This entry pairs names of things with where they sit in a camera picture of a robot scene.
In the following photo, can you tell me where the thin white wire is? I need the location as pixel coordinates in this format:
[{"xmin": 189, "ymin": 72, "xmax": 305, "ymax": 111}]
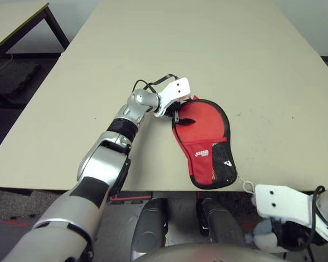
[{"xmin": 0, "ymin": 53, "xmax": 14, "ymax": 75}]

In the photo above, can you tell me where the red tape rectangle outline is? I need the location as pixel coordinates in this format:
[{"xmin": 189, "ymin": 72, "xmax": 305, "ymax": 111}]
[{"xmin": 109, "ymin": 192, "xmax": 153, "ymax": 205}]

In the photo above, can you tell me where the beige side table black frame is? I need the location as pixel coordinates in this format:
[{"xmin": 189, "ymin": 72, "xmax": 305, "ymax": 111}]
[{"xmin": 0, "ymin": 0, "xmax": 71, "ymax": 80}]

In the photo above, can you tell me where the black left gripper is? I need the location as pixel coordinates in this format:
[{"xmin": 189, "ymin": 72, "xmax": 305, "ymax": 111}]
[{"xmin": 165, "ymin": 98, "xmax": 195, "ymax": 126}]

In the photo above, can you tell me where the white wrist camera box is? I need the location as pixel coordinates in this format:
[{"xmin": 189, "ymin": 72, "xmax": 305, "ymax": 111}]
[
  {"xmin": 154, "ymin": 78, "xmax": 192, "ymax": 118},
  {"xmin": 251, "ymin": 184, "xmax": 328, "ymax": 245}
]

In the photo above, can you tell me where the grey robot leg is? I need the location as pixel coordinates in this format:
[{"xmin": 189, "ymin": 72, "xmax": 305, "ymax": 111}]
[
  {"xmin": 196, "ymin": 198, "xmax": 245, "ymax": 246},
  {"xmin": 132, "ymin": 198, "xmax": 169, "ymax": 254}
]

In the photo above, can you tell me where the white fluffy pom-pom keychain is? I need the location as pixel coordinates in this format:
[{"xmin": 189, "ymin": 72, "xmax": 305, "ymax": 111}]
[{"xmin": 236, "ymin": 174, "xmax": 289, "ymax": 254}]

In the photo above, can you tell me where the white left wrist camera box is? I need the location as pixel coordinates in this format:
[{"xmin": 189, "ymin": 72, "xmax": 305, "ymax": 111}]
[{"xmin": 154, "ymin": 78, "xmax": 192, "ymax": 118}]

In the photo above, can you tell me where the black foam floor mat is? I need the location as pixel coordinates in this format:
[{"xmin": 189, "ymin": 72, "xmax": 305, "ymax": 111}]
[{"xmin": 0, "ymin": 61, "xmax": 42, "ymax": 98}]

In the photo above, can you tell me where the grey right robot leg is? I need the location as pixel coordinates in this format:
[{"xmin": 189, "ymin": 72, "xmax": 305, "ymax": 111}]
[{"xmin": 196, "ymin": 198, "xmax": 245, "ymax": 246}]

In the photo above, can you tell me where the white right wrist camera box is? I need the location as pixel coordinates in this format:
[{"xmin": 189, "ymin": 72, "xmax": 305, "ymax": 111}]
[{"xmin": 251, "ymin": 184, "xmax": 328, "ymax": 245}]

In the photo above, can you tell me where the red black paddle case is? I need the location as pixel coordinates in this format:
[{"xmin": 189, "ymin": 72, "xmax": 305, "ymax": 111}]
[{"xmin": 171, "ymin": 94, "xmax": 238, "ymax": 189}]

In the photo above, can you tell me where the grey robot torso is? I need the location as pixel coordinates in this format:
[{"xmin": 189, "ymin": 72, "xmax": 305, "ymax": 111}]
[{"xmin": 138, "ymin": 243, "xmax": 290, "ymax": 262}]

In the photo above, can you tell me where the grey left robot leg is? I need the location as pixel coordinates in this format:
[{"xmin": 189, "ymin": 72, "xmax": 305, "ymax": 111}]
[{"xmin": 132, "ymin": 198, "xmax": 169, "ymax": 254}]

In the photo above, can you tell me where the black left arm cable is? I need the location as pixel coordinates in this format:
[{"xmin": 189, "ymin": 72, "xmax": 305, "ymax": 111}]
[{"xmin": 132, "ymin": 73, "xmax": 181, "ymax": 92}]

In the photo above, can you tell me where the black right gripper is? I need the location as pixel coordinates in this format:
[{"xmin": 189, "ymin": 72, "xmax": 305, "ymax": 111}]
[{"xmin": 278, "ymin": 220, "xmax": 318, "ymax": 251}]

